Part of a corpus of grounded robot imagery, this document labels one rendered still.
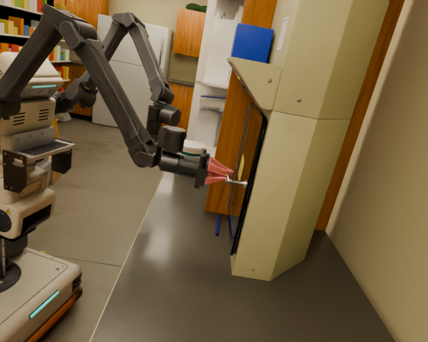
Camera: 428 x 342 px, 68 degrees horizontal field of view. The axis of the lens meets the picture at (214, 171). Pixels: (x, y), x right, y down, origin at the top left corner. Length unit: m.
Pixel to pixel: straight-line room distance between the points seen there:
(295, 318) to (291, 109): 0.51
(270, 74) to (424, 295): 0.63
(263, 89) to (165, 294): 0.54
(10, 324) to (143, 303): 1.02
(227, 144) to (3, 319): 1.24
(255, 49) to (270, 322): 0.71
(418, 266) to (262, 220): 0.40
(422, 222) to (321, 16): 0.56
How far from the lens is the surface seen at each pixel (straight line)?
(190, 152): 1.51
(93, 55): 0.97
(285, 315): 0.89
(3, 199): 1.52
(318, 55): 0.78
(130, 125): 0.92
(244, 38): 0.95
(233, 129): 1.15
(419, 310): 0.97
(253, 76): 0.76
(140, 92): 5.80
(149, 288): 0.86
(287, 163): 0.81
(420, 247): 0.96
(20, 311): 1.80
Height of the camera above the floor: 1.50
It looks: 19 degrees down
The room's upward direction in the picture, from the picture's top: 11 degrees clockwise
